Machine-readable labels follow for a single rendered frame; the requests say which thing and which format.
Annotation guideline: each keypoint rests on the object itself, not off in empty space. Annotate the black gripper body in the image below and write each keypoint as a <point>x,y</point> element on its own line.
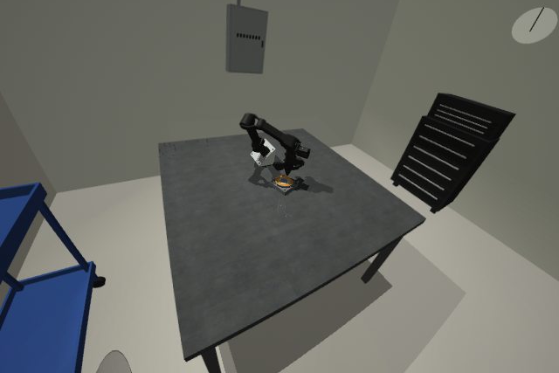
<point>281,165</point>

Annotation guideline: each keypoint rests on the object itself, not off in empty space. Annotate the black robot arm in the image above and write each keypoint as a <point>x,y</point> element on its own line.
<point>287,141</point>

